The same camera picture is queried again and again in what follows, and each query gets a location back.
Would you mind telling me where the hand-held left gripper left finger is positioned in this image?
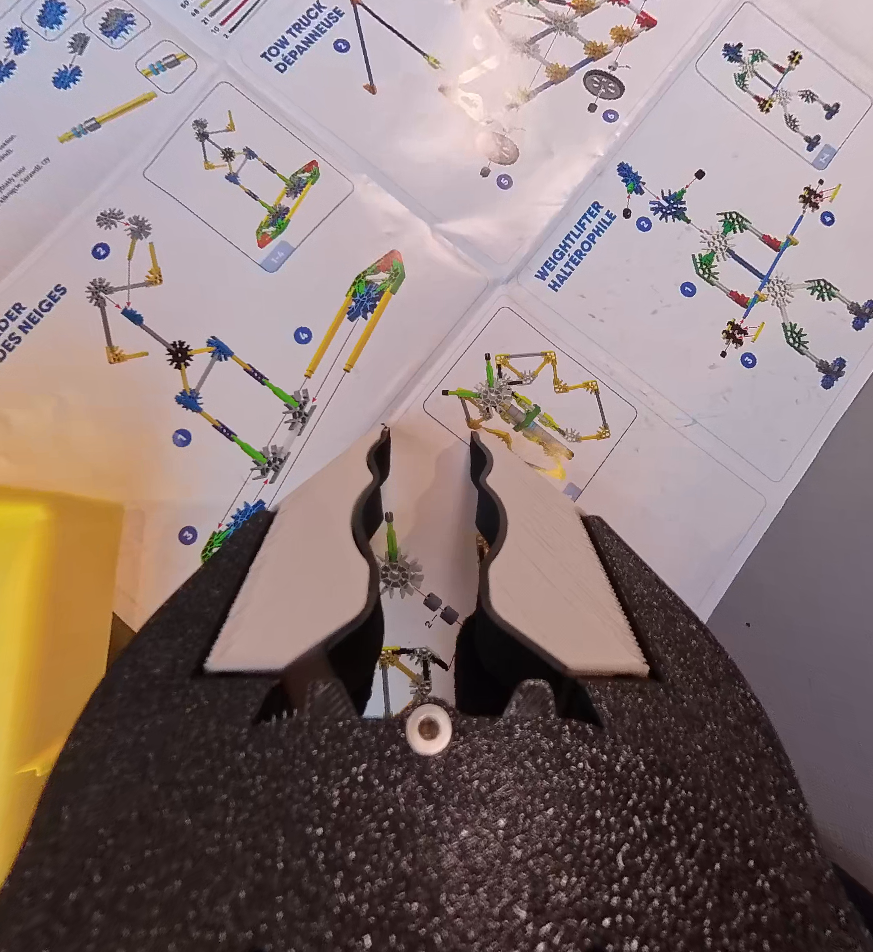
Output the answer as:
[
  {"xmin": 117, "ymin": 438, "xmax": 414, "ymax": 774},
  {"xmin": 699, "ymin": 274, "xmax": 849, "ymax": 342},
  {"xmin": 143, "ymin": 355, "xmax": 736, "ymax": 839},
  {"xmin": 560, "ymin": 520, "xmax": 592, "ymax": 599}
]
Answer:
[{"xmin": 203, "ymin": 425, "xmax": 393, "ymax": 718}]

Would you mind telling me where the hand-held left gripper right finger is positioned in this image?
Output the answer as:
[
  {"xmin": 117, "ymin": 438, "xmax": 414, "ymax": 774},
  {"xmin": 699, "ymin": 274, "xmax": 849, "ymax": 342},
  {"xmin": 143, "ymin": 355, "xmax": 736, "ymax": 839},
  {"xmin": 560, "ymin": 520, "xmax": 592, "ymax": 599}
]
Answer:
[{"xmin": 456, "ymin": 430, "xmax": 653, "ymax": 718}]

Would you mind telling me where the grey desk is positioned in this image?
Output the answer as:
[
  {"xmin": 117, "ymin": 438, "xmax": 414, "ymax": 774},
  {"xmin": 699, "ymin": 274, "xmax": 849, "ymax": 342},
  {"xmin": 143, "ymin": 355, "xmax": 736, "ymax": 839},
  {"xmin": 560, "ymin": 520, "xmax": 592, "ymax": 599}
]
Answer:
[{"xmin": 704, "ymin": 308, "xmax": 873, "ymax": 901}]

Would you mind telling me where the yellow plastic tray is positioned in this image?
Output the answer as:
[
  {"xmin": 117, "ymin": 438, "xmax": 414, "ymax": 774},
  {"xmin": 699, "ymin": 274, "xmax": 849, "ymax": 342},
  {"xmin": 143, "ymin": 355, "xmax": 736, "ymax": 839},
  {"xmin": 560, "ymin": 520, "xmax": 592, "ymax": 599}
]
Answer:
[{"xmin": 0, "ymin": 479, "xmax": 126, "ymax": 812}]

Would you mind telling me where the white printed instruction sheet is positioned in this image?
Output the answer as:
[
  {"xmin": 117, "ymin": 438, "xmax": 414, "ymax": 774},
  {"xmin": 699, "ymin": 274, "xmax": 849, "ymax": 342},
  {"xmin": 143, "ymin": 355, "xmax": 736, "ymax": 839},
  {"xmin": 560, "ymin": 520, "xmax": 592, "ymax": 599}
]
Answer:
[{"xmin": 0, "ymin": 0, "xmax": 873, "ymax": 718}]

